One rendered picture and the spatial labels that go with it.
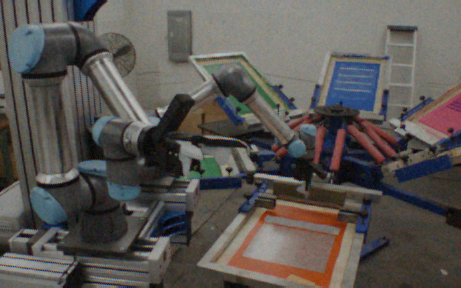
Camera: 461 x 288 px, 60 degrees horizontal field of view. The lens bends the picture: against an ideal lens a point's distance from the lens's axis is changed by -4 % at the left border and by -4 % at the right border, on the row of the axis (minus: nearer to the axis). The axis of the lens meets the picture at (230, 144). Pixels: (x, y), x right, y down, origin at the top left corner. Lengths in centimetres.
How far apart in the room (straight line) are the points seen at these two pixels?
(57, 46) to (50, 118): 18
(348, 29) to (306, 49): 64
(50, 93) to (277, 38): 526
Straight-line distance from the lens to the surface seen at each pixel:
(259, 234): 193
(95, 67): 115
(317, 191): 207
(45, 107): 113
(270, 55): 625
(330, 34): 603
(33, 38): 108
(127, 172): 97
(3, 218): 170
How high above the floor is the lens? 193
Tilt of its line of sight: 18 degrees down
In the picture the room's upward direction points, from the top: straight up
